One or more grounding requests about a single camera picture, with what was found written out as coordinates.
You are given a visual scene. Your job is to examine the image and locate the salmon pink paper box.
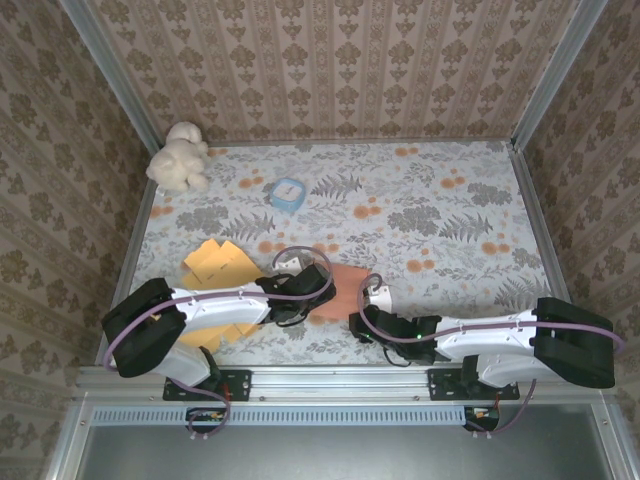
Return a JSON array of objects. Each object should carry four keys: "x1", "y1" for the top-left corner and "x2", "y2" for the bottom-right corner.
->
[{"x1": 309, "y1": 263, "x2": 374, "y2": 321}]

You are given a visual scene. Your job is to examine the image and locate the yellow paper box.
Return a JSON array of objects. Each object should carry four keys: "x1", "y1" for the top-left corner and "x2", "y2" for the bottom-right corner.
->
[{"x1": 177, "y1": 238, "x2": 264, "y2": 354}]

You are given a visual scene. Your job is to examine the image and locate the light blue alarm clock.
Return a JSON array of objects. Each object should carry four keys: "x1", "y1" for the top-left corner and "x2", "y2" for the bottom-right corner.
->
[{"x1": 269, "y1": 177, "x2": 306, "y2": 215}]

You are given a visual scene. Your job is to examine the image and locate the small black controller board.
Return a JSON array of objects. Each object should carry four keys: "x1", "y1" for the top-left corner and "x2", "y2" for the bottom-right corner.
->
[
  {"x1": 463, "y1": 405, "x2": 501, "y2": 432},
  {"x1": 185, "y1": 407, "x2": 226, "y2": 434}
]

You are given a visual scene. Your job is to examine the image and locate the grey metal sheet panel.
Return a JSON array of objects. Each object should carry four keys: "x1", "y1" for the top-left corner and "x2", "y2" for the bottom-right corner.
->
[{"x1": 74, "y1": 424, "x2": 616, "y2": 480}]

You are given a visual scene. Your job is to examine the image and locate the white plush toy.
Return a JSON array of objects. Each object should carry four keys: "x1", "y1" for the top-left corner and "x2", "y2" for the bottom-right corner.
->
[{"x1": 145, "y1": 121, "x2": 211, "y2": 192}]

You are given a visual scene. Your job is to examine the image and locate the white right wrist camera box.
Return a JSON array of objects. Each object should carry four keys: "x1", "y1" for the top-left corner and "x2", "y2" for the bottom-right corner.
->
[{"x1": 368, "y1": 284, "x2": 394, "y2": 312}]

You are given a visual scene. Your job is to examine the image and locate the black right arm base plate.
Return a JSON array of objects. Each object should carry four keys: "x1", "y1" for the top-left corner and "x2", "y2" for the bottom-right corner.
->
[{"x1": 428, "y1": 368, "x2": 521, "y2": 402}]

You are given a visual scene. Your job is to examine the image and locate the aluminium front rail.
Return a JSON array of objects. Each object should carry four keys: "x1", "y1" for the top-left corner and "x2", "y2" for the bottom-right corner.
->
[{"x1": 74, "y1": 363, "x2": 614, "y2": 401}]

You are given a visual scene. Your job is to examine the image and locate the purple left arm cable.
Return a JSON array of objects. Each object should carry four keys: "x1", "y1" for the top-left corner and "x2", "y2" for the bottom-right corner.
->
[{"x1": 102, "y1": 244, "x2": 335, "y2": 442}]

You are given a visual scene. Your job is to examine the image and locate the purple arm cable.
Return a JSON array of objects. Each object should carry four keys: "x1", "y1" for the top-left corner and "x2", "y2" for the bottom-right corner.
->
[
  {"x1": 102, "y1": 244, "x2": 335, "y2": 442},
  {"x1": 360, "y1": 272, "x2": 627, "y2": 441}
]

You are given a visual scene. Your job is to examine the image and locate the grey slotted cable duct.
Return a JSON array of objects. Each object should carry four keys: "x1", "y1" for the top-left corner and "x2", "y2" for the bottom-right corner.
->
[{"x1": 92, "y1": 405, "x2": 469, "y2": 426}]

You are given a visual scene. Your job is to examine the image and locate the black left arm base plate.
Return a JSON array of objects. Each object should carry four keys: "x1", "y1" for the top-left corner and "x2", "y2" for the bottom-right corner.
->
[{"x1": 163, "y1": 368, "x2": 251, "y2": 402}]

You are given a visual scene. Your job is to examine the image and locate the aluminium table side rail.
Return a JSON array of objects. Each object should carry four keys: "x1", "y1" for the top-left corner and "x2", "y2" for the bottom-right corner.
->
[
  {"x1": 94, "y1": 177, "x2": 161, "y2": 366},
  {"x1": 507, "y1": 142, "x2": 592, "y2": 364}
]

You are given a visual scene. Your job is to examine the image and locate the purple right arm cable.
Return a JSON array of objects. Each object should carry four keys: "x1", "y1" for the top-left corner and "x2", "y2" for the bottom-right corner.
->
[{"x1": 360, "y1": 272, "x2": 627, "y2": 441}]

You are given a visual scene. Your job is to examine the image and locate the aluminium lower frame bar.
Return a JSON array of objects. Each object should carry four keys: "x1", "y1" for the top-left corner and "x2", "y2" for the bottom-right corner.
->
[
  {"x1": 592, "y1": 402, "x2": 640, "y2": 480},
  {"x1": 44, "y1": 399, "x2": 96, "y2": 480}
]

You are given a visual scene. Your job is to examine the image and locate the aluminium corner post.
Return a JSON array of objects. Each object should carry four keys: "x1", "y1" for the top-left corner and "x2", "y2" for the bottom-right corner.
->
[
  {"x1": 509, "y1": 0, "x2": 609, "y2": 151},
  {"x1": 58, "y1": 0, "x2": 164, "y2": 154}
]

